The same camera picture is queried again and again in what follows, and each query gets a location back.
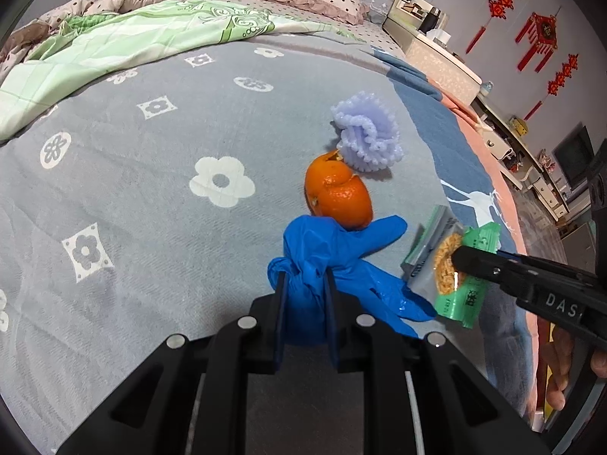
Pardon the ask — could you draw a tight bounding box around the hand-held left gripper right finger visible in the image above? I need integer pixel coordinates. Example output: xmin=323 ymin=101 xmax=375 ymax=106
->
xmin=325 ymin=268 xmax=553 ymax=455

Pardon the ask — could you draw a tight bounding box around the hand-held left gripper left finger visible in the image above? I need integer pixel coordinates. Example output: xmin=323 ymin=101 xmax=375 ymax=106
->
xmin=57 ymin=270 xmax=290 ymax=455

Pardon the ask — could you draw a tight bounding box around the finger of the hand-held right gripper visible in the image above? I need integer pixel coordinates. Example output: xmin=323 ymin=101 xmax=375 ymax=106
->
xmin=450 ymin=245 xmax=536 ymax=295

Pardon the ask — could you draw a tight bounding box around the green snack packet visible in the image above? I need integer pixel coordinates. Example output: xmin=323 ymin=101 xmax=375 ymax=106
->
xmin=401 ymin=205 xmax=502 ymax=330

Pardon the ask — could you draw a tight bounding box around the blue rubber glove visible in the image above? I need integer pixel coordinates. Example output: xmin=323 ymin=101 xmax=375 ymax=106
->
xmin=267 ymin=215 xmax=437 ymax=346

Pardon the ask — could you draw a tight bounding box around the person's right hand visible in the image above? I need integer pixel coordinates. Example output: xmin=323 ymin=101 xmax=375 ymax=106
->
xmin=538 ymin=327 xmax=607 ymax=413

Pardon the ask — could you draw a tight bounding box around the blue and orange deer blanket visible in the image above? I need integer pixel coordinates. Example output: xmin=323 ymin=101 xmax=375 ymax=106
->
xmin=370 ymin=45 xmax=539 ymax=418

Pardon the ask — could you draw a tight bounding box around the cream television stand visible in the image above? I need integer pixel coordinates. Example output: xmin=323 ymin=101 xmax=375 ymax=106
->
xmin=524 ymin=156 xmax=570 ymax=221

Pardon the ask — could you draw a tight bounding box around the cream low table with drawer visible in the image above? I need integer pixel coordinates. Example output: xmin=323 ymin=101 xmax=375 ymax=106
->
xmin=474 ymin=90 xmax=529 ymax=190

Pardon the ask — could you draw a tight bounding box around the orange peel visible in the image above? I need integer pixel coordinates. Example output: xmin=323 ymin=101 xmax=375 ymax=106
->
xmin=304 ymin=149 xmax=374 ymax=229

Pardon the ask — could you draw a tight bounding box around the black television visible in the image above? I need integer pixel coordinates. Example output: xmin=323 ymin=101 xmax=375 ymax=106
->
xmin=552 ymin=123 xmax=596 ymax=185

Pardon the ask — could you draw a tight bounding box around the purple foam fruit net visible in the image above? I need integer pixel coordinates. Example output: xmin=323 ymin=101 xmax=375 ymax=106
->
xmin=330 ymin=90 xmax=405 ymax=174

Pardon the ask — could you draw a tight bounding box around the bed with grey flower sheet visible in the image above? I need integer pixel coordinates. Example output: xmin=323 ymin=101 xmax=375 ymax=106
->
xmin=0 ymin=0 xmax=541 ymax=455

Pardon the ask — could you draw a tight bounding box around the cream bedside cabinet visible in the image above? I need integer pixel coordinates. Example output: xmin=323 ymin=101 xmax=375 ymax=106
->
xmin=382 ymin=14 xmax=483 ymax=107

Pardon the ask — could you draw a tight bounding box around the red diamond knot hanging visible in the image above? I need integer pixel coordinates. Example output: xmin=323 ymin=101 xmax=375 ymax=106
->
xmin=516 ymin=12 xmax=558 ymax=73

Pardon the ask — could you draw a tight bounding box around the cream bedside shelf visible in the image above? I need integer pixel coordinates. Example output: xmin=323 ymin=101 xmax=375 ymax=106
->
xmin=393 ymin=0 xmax=449 ymax=34

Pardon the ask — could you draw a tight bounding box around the green patterned quilt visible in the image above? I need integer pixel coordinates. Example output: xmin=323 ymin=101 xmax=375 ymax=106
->
xmin=0 ymin=0 xmax=354 ymax=140

